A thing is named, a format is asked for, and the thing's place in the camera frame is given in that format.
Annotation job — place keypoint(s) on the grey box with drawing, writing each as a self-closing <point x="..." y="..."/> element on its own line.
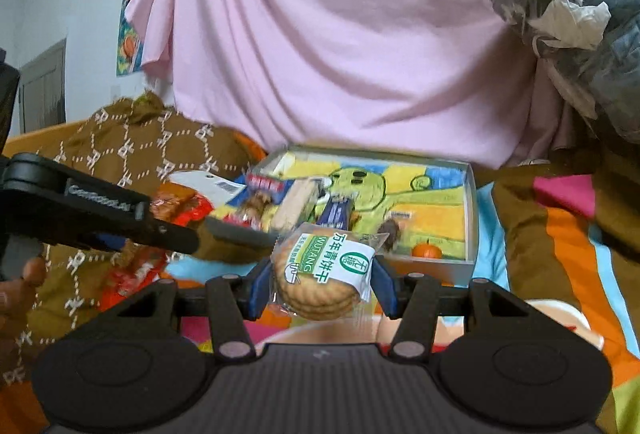
<point x="440" y="194"/>

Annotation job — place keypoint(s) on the wall poster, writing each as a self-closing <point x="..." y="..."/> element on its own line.
<point x="127" y="43"/>

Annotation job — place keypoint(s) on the beige wafer bar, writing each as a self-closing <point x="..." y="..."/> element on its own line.
<point x="295" y="204"/>

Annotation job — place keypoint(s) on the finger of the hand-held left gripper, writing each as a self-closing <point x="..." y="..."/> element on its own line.
<point x="75" y="209"/>
<point x="240" y="234"/>

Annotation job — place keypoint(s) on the orange tangerine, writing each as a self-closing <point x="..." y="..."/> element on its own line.
<point x="426" y="250"/>

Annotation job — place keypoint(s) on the round cookie packet green label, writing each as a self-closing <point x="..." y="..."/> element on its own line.
<point x="320" y="286"/>

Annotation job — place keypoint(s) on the brown patterned blanket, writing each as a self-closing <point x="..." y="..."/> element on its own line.
<point x="115" y="143"/>

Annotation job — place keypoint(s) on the grey cabinet door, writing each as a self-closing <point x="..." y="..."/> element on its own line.
<point x="45" y="88"/>

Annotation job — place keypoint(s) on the colourful cartoon printed blanket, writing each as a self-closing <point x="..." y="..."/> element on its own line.
<point x="560" y="234"/>

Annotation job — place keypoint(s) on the blue snack packet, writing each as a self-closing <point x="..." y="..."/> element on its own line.
<point x="335" y="211"/>

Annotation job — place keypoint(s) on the red twisted snack packet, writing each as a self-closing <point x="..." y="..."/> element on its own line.
<point x="175" y="206"/>

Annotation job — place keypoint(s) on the person's left hand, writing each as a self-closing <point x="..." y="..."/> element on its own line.
<point x="20" y="301"/>

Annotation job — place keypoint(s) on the dark brown snack packet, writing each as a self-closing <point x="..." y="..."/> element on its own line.
<point x="389" y="231"/>

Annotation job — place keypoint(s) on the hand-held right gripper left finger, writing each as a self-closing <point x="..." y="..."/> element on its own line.
<point x="260" y="286"/>

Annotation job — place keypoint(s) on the pink cloth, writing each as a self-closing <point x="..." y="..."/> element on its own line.
<point x="325" y="38"/>

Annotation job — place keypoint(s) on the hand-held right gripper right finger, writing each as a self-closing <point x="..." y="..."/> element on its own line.
<point x="382" y="285"/>

